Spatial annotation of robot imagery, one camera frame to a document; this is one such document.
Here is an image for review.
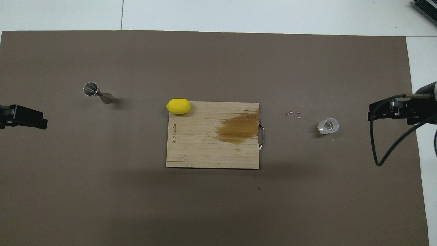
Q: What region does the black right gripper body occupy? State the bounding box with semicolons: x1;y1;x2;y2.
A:
401;96;437;118

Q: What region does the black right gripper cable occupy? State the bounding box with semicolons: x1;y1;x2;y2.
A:
373;94;437;167

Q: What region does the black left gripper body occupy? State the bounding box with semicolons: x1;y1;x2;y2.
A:
0;105;11;129

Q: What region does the yellow lemon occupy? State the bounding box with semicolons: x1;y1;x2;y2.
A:
166;98;191;115

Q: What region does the brown table mat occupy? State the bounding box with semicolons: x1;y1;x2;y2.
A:
0;30;430;246

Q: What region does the bamboo cutting board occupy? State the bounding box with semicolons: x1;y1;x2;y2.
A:
166;101;265;169

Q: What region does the steel double jigger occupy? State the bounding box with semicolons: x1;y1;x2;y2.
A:
83;82;114;105

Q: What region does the grey ribbed device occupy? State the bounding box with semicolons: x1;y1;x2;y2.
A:
411;0;437;17

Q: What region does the small clear glass cup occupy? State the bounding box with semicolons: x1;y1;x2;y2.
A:
317;118;340;135

